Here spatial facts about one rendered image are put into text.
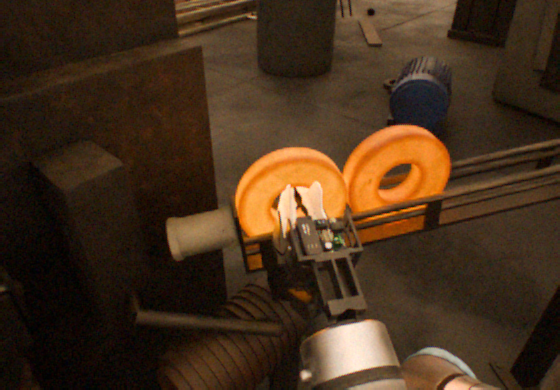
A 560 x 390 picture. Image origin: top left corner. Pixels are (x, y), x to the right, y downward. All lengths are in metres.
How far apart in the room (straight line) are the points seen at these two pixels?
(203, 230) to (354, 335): 0.25
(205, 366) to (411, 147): 0.41
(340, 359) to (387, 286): 1.04
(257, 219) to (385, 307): 0.88
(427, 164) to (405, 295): 0.87
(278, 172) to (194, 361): 0.28
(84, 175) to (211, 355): 0.30
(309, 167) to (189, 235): 0.18
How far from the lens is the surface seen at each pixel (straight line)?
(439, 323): 1.39
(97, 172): 0.50
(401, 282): 1.46
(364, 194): 0.58
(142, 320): 0.58
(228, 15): 4.62
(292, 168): 0.52
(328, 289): 0.44
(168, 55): 0.62
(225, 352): 0.62
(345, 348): 0.40
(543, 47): 2.71
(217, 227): 0.55
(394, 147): 0.56
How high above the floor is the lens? 1.05
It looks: 34 degrees down
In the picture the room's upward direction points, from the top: straight up
